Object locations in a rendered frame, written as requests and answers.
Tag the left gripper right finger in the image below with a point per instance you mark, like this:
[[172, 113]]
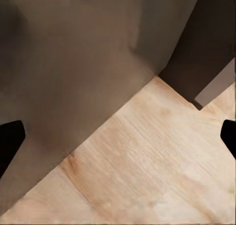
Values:
[[228, 135]]

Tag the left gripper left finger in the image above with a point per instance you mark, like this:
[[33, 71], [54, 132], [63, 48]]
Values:
[[12, 135]]

